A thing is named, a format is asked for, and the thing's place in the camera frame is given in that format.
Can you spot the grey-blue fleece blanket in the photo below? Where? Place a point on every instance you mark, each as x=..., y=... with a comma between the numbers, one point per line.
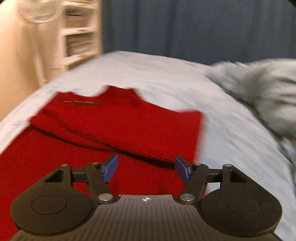
x=266, y=92

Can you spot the white standing fan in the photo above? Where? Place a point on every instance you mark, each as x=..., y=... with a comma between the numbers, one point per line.
x=39, y=16

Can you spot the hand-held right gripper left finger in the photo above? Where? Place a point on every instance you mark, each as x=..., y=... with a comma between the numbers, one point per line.
x=111, y=168

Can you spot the dark blue curtain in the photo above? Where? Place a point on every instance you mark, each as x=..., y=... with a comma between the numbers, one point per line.
x=185, y=27

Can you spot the red knit cardigan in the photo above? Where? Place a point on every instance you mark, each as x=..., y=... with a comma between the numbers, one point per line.
x=115, y=120

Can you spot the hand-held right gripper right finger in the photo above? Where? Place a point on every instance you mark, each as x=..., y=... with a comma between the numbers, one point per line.
x=181, y=169

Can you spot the bed with light blue sheet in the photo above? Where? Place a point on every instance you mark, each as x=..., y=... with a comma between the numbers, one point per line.
x=173, y=81

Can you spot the stack of books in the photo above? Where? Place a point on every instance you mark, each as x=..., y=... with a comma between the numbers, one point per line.
x=81, y=45
x=75, y=20

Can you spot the white shelf unit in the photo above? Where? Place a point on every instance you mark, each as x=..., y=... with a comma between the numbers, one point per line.
x=78, y=31

